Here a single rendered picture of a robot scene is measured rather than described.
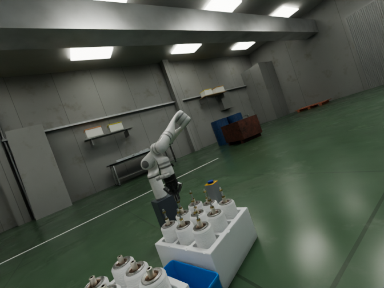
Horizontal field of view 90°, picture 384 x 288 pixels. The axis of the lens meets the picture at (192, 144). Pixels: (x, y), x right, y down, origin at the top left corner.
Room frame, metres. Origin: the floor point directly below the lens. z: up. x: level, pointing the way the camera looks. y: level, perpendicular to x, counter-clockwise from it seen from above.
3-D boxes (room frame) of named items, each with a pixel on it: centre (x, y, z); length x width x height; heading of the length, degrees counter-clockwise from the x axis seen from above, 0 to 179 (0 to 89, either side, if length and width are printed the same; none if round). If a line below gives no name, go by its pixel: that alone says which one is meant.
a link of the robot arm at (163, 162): (1.13, 0.20, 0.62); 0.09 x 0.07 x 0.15; 50
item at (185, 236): (0.96, 0.18, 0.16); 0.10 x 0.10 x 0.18
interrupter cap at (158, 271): (0.65, 0.29, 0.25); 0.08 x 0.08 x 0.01
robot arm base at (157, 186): (1.45, 0.35, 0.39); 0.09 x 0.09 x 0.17; 32
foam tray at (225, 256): (1.05, 0.10, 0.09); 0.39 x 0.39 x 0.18; 49
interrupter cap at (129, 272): (0.73, 0.37, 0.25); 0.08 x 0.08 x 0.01
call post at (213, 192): (1.31, -0.03, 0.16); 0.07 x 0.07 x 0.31; 49
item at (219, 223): (0.97, 0.01, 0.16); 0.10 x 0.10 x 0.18
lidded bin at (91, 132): (6.40, 2.92, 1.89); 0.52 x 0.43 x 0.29; 122
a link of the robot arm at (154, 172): (1.45, 0.35, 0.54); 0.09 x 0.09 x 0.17; 75
